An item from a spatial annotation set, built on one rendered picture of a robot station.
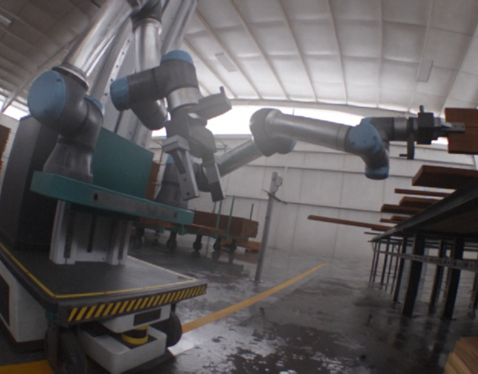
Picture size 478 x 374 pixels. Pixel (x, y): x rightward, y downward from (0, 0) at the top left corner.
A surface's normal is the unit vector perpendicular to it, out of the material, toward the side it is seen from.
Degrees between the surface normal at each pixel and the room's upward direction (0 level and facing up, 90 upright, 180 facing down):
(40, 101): 97
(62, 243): 90
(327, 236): 90
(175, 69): 90
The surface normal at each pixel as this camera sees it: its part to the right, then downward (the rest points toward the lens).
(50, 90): -0.02, -0.04
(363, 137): -0.64, -0.23
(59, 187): 0.91, 0.10
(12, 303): -0.38, -0.22
